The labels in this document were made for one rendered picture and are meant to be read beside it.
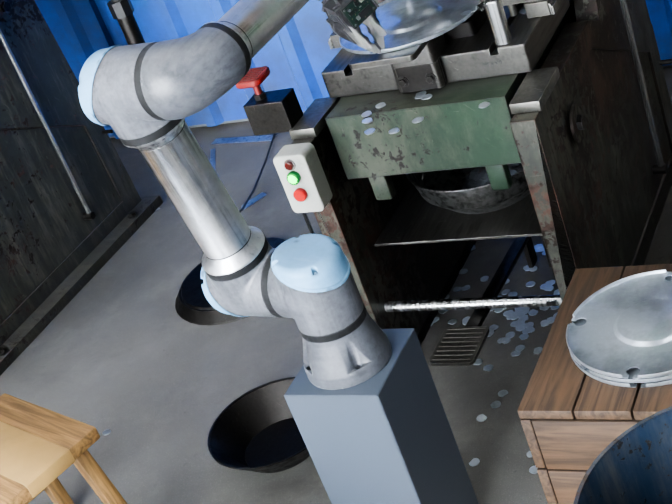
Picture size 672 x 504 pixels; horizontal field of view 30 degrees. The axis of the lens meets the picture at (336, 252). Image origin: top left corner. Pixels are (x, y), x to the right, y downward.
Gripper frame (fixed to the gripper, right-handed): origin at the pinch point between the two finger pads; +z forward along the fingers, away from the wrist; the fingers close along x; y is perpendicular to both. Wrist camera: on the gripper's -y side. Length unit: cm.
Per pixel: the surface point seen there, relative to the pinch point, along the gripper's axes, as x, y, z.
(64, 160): -67, -149, 27
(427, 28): 9.7, 0.2, 4.7
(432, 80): 4.7, -1.6, 14.5
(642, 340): -8, 62, 42
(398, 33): 5.6, -4.0, 3.2
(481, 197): -2.0, -3.3, 43.4
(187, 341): -73, -75, 59
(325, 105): -12.0, -21.8, 12.1
